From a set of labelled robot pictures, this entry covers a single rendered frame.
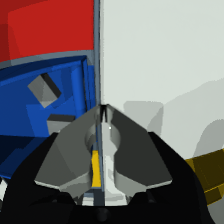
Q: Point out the grey metal block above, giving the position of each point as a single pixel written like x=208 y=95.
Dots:
x=44 y=89
x=56 y=122

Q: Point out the yellow bin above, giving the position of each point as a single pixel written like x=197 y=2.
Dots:
x=209 y=169

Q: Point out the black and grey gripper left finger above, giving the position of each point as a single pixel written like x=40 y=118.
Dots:
x=61 y=163

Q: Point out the blue bin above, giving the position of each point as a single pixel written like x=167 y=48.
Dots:
x=23 y=120

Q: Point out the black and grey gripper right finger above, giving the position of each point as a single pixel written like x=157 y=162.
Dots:
x=146 y=163

